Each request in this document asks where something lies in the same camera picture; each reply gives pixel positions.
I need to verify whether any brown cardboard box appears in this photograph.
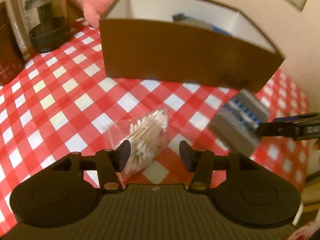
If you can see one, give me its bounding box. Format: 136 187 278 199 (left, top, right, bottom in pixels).
99 0 285 92

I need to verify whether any beige curtain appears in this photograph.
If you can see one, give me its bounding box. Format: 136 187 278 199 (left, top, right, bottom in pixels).
1 0 30 52

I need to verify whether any dark brown cylindrical canister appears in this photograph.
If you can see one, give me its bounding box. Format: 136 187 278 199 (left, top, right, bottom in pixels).
0 1 24 86

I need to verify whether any grey blue patterned knit sock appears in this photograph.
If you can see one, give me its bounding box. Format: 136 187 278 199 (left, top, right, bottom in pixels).
208 89 270 157

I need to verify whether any bag of cotton swabs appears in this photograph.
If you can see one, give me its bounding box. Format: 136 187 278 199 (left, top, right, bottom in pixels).
101 109 169 181

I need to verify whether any blue fluffy towel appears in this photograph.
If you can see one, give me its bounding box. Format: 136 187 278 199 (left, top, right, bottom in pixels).
172 13 231 36

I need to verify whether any red white checkered tablecloth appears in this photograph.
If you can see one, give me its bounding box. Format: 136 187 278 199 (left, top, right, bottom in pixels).
1 19 295 239

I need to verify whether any glass jar green lid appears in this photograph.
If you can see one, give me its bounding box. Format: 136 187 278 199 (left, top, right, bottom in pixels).
24 0 71 53

